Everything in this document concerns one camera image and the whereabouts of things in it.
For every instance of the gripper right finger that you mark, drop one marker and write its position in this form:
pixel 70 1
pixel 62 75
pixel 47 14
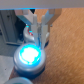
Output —
pixel 45 22

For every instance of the blue button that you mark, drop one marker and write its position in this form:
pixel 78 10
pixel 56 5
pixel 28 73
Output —
pixel 29 55

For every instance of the red button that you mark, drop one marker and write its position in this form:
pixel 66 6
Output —
pixel 27 34

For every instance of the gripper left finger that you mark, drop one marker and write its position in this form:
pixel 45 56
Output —
pixel 34 20

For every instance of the green button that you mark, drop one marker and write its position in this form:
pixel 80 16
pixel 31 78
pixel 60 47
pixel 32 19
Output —
pixel 19 81

